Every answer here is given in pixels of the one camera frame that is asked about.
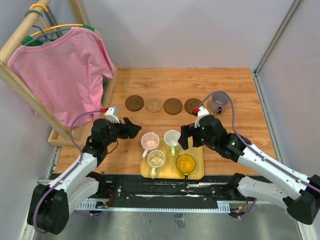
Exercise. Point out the wooden clothes rack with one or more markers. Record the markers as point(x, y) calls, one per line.
point(71, 136)

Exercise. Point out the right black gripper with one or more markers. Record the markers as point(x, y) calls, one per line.
point(186, 131)

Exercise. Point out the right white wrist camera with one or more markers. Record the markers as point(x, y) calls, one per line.
point(200, 112)

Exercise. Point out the yellow plastic tray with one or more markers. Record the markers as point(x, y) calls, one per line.
point(170, 171)

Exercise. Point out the white cup green handle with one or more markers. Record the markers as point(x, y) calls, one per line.
point(171, 140)

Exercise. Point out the yellow clothes hanger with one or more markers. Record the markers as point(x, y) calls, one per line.
point(78, 14)

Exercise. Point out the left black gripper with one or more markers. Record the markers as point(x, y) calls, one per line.
point(128, 129)

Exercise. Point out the woven rattan coaster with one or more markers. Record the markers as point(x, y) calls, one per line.
point(153, 105)

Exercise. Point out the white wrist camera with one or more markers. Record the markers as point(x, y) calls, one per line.
point(111, 114)
point(200, 112)

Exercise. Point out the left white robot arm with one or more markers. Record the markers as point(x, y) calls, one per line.
point(52, 204)

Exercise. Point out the dark cork coaster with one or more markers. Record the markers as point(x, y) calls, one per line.
point(134, 103)

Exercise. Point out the pink t-shirt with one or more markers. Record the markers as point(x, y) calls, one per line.
point(66, 75)

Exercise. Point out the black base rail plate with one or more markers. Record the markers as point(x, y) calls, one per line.
point(135, 192)

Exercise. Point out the grey clothes hanger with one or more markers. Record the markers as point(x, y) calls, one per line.
point(47, 34)

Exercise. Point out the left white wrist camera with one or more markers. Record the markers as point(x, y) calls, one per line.
point(111, 114)

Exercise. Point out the clear cup white handle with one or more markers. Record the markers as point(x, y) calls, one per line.
point(156, 160)

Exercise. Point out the dark brown wooden coaster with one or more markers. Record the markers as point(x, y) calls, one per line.
point(190, 104)

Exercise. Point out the green garment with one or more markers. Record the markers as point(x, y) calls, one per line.
point(35, 40)

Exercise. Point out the yellow translucent cup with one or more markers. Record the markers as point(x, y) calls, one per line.
point(185, 164)

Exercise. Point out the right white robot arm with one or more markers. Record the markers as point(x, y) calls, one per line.
point(296, 192)

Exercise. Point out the pink translucent cup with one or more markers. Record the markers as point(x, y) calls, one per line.
point(149, 142)

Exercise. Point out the purple translucent cup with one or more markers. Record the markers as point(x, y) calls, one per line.
point(218, 103)

